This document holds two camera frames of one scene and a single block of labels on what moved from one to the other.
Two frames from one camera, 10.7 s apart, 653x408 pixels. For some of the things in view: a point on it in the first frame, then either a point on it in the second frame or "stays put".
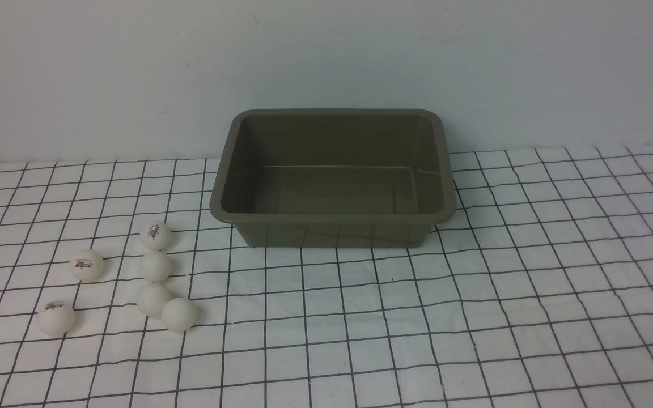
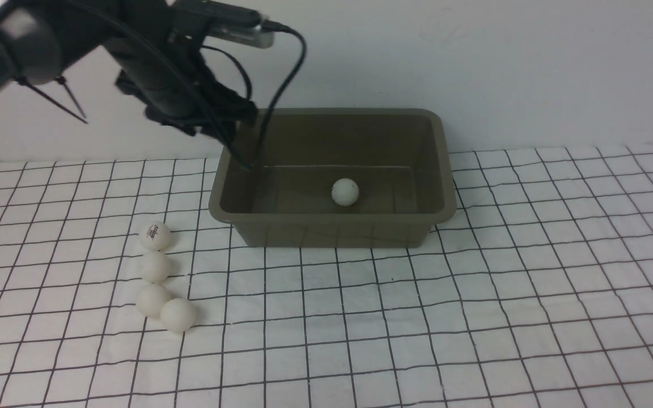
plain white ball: [152, 298] stays put
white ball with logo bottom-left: [55, 319] to [345, 191]
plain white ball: [179, 315] stays put
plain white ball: [156, 266] stays put
